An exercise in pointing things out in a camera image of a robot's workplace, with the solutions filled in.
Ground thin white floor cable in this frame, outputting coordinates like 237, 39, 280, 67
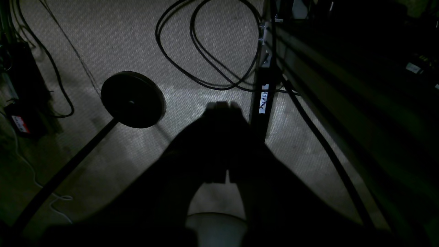
0, 113, 73, 225

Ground round black stand base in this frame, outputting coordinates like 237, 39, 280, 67
101, 71, 166, 129

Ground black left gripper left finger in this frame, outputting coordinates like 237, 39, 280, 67
45, 103, 224, 247

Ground looped black floor cable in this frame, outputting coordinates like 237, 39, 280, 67
155, 0, 299, 96

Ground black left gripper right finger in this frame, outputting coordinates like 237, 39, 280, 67
229, 102, 395, 247

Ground black table leg with label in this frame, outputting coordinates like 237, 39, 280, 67
248, 3, 278, 142

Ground black power box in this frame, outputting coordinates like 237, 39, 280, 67
1, 42, 50, 139

